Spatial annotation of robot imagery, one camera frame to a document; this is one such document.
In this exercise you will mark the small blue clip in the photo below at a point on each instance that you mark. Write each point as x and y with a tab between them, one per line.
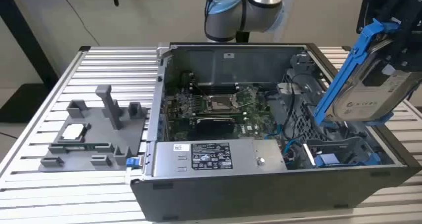
131	162

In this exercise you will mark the green motherboard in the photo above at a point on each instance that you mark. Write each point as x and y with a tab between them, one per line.
257	115

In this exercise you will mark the thin metal locking lever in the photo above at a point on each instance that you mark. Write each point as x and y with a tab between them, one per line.
199	89

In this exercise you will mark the silver CPU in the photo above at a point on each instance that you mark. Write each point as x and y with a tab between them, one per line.
75	132

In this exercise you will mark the black open PC case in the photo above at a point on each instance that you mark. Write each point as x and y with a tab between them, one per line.
250	196

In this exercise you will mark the grey parts rack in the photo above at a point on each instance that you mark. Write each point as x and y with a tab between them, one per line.
99	135

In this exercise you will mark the silver power supply unit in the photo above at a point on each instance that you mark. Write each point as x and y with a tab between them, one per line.
243	157

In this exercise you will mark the black graphics card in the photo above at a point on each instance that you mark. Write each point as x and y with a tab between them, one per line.
214	128

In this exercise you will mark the black table corner cap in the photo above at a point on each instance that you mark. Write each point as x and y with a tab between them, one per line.
85	48
346	48

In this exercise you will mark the green RAM stick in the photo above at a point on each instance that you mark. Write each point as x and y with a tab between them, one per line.
86	147

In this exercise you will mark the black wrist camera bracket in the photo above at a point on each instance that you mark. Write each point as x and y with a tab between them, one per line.
365	9

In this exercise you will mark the grey metal disk cage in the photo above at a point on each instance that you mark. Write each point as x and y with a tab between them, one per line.
304	120

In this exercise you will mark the hard disk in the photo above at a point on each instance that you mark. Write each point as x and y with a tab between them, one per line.
360	103

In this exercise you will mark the black monitor stand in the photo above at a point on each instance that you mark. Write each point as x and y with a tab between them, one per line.
23	48

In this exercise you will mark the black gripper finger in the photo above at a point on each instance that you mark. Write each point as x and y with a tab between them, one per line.
377	78

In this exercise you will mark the CPU socket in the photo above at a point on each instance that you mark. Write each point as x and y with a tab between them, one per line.
219	104

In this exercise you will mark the black RAM slots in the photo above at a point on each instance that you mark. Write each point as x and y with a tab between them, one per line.
214	86

